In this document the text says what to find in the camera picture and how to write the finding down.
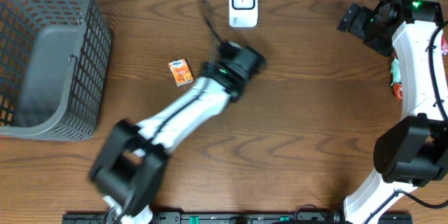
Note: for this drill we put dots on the orange small box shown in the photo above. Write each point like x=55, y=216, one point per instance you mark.
x=181, y=72

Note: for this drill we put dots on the teal snack packet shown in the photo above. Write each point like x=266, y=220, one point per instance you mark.
x=395, y=72

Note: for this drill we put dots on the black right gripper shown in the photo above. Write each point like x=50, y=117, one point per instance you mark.
x=383, y=47

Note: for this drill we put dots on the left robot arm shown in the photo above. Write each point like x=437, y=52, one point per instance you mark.
x=130, y=166

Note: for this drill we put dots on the white barcode scanner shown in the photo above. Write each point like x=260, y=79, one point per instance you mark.
x=243, y=13

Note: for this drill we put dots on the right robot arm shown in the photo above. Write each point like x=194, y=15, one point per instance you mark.
x=413, y=152

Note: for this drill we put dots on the purple snack package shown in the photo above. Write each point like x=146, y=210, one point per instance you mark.
x=444, y=46

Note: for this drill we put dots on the red orange snack wrapper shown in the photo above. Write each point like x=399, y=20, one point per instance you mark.
x=398, y=90

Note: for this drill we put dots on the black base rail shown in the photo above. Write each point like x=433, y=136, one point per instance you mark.
x=306, y=214

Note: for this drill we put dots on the grey plastic basket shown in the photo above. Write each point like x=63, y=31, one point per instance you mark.
x=55, y=56

